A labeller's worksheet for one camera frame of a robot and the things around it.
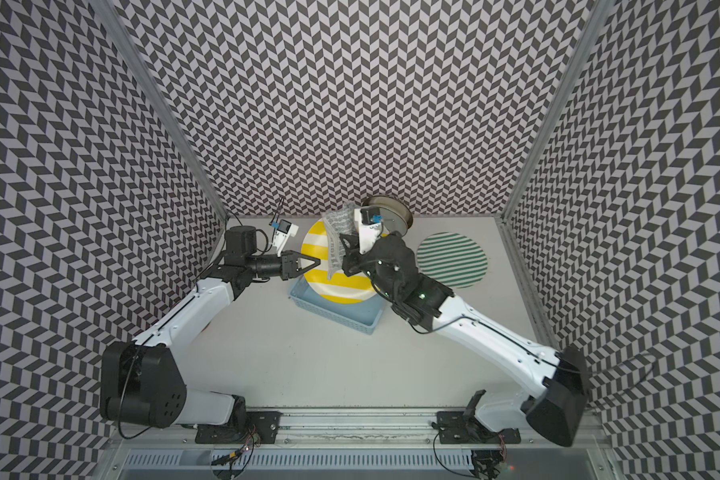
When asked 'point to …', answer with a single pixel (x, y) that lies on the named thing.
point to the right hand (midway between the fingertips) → (344, 240)
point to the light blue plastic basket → (364, 315)
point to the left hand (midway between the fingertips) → (317, 264)
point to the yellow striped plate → (340, 288)
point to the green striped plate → (452, 259)
